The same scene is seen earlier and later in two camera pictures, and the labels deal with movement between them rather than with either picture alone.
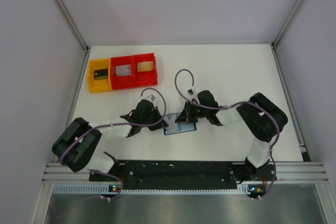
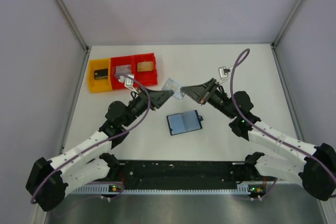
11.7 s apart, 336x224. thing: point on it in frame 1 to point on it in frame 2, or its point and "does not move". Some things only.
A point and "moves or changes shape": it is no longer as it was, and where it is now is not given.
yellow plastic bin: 100,85 does not move
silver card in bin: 123,70 does not move
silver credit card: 172,126 to 170,85
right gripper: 187,114 to 209,92
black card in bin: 102,73 does not move
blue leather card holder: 177,127 moves or changes shape
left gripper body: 156,119 to 151,98
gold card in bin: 145,66 does not move
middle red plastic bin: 122,82 does not move
